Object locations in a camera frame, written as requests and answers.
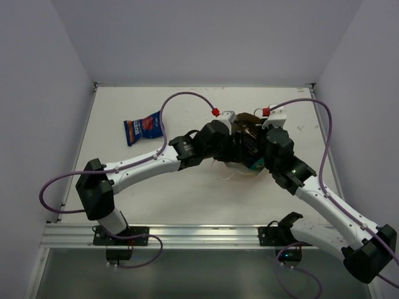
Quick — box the brown paper bag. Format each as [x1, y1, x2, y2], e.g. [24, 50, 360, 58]
[213, 112, 264, 181]

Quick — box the dark brown snack packet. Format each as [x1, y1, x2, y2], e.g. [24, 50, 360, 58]
[234, 120, 262, 156]

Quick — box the blue chip snack bag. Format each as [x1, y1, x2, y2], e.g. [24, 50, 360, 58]
[123, 111, 165, 146]

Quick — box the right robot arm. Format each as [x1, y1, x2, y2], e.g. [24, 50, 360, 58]
[259, 126, 398, 283]

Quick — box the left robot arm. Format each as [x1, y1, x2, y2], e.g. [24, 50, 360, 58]
[75, 120, 238, 245]

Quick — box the blue white snack packet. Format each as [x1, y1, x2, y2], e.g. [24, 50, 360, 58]
[248, 158, 264, 173]

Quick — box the right black controller box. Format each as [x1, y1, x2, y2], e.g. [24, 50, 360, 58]
[275, 247, 302, 266]

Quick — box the black controller box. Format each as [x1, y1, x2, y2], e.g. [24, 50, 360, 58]
[105, 246, 133, 264]
[275, 247, 302, 266]

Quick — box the left black controller box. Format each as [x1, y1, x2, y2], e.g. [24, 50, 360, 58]
[105, 246, 133, 264]

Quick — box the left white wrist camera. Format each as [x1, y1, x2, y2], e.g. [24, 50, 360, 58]
[211, 108, 236, 130]

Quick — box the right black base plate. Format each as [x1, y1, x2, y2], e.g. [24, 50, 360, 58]
[257, 221, 299, 247]

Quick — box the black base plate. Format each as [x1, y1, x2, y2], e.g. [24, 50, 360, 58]
[257, 221, 299, 247]
[92, 225, 150, 247]

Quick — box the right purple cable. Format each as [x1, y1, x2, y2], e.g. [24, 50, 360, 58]
[274, 98, 399, 298]

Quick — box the purple cable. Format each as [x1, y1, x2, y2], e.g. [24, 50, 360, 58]
[274, 98, 399, 298]
[39, 92, 219, 269]

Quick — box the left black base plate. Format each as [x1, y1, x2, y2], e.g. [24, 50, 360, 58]
[92, 225, 150, 247]

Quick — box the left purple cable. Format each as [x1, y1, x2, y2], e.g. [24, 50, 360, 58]
[39, 92, 219, 269]

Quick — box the aluminium mounting rail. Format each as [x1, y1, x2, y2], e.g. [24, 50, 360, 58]
[40, 221, 368, 250]

